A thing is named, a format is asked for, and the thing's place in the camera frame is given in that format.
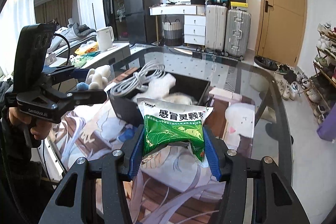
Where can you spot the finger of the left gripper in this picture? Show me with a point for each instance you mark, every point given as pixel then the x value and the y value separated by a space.
pixel 68 101
pixel 63 73

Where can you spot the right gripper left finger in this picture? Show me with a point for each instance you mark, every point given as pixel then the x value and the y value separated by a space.
pixel 93 191

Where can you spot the white plush toy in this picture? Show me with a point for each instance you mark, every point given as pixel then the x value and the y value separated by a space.
pixel 96 79

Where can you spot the white green medicine packet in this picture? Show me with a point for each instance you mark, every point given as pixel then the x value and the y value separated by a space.
pixel 167 123

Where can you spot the person left hand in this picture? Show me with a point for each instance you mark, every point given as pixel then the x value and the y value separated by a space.
pixel 40 129

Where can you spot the black cardboard box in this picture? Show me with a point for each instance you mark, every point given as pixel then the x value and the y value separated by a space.
pixel 187 91

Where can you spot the white electric kettle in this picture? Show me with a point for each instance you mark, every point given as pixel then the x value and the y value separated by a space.
pixel 105 38

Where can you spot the grey low cabinet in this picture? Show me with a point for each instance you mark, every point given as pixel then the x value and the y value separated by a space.
pixel 118 52

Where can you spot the purple paper bag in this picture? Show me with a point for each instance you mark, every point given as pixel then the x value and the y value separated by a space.
pixel 326 129

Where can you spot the anime printed desk mat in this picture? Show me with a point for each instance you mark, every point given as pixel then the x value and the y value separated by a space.
pixel 171 187

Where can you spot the black refrigerator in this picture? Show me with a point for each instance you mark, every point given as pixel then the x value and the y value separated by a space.
pixel 141 26

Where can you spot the wooden shoe rack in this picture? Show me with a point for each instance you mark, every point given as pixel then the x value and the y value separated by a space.
pixel 322 92

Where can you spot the woven laundry basket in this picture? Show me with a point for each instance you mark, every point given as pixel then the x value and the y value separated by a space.
pixel 173 32

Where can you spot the white trash bin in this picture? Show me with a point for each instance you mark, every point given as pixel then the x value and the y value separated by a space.
pixel 267 64

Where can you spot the white vanity desk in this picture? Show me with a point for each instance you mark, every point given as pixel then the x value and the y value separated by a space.
pixel 192 16

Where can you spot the white suitcase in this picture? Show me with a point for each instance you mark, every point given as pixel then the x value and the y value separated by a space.
pixel 216 17

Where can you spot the silver suitcase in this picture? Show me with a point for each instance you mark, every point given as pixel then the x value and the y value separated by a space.
pixel 237 33

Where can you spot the wooden door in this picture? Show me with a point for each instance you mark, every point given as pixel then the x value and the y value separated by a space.
pixel 281 30

